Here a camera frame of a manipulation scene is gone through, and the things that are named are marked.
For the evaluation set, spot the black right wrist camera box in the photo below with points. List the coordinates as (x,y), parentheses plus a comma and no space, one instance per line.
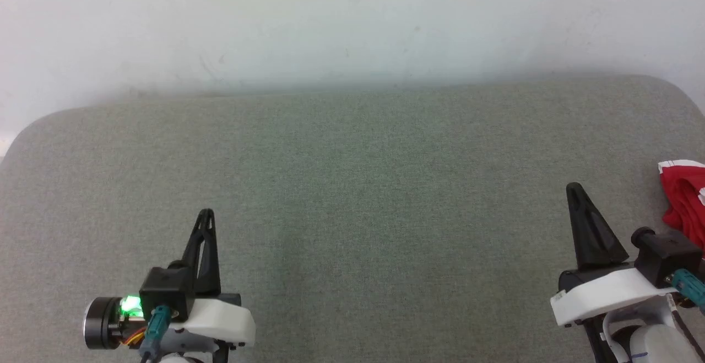
(666,255)

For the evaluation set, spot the grey fabric sofa seat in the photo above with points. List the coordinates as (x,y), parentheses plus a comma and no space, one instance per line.
(352,187)

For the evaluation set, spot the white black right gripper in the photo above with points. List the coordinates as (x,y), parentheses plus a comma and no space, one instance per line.
(600,294)

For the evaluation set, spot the red garment with white trim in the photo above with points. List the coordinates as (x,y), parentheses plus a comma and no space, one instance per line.
(685,198)

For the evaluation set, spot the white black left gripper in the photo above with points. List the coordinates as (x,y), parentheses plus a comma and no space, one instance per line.
(220,321)

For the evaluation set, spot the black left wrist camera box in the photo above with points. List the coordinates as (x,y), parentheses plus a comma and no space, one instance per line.
(165,294)

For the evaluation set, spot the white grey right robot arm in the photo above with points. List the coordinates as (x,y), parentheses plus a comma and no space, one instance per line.
(650,343)

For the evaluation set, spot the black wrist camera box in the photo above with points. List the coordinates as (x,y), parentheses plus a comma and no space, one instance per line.
(165,294)
(666,255)

